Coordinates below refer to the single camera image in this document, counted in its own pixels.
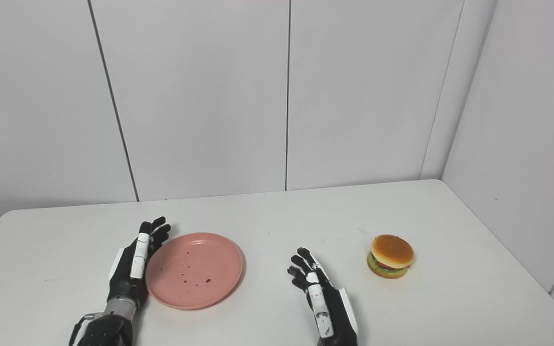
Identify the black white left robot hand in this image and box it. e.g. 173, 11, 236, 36
107, 216, 172, 308

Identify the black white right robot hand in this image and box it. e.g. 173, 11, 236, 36
287, 247, 358, 346

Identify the pink round plate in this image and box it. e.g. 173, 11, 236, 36
145, 233, 244, 310

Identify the toy hamburger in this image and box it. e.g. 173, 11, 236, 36
366, 234, 415, 279

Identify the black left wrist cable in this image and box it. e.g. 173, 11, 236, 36
68, 313, 102, 346

